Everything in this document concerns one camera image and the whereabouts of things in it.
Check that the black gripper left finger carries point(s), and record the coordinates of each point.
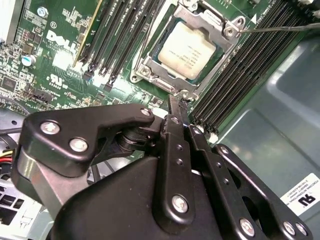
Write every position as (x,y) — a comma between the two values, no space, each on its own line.
(112,117)

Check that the silver CPU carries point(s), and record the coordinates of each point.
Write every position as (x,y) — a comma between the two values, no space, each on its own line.
(187,50)

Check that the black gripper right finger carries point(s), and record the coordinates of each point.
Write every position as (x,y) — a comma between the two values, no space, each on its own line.
(217,172)

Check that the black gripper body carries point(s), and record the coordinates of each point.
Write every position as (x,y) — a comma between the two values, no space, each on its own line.
(112,212)

